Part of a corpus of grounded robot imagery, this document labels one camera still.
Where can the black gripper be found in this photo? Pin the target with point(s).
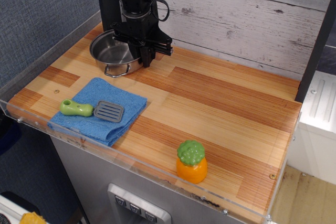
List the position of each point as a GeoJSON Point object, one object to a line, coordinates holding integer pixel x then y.
{"type": "Point", "coordinates": [143, 37]}

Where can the stainless steel pot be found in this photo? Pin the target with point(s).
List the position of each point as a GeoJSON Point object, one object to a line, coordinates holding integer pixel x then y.
{"type": "Point", "coordinates": [113, 57]}

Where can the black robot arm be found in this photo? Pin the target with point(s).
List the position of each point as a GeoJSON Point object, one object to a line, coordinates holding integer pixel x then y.
{"type": "Point", "coordinates": [135, 9]}

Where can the orange pineapple salt shaker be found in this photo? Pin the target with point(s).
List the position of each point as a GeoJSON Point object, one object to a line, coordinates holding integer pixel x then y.
{"type": "Point", "coordinates": [191, 163]}

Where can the blue folded cloth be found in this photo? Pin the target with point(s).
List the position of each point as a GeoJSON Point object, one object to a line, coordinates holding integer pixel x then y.
{"type": "Point", "coordinates": [104, 132]}

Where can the grey cabinet with dispenser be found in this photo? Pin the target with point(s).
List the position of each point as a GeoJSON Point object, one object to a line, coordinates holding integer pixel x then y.
{"type": "Point", "coordinates": [110, 193]}

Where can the white box with metal plate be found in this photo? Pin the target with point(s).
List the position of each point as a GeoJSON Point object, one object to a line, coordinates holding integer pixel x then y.
{"type": "Point", "coordinates": [312, 150]}

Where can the yellow black object bottom left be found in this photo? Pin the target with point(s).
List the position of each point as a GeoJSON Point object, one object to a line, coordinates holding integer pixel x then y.
{"type": "Point", "coordinates": [13, 207]}

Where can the green handled grey spatula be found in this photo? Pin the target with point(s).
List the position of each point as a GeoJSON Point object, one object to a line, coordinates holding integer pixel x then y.
{"type": "Point", "coordinates": [103, 110]}

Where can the dark vertical post right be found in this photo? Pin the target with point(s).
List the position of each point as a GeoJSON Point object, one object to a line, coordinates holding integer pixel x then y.
{"type": "Point", "coordinates": [317, 51]}

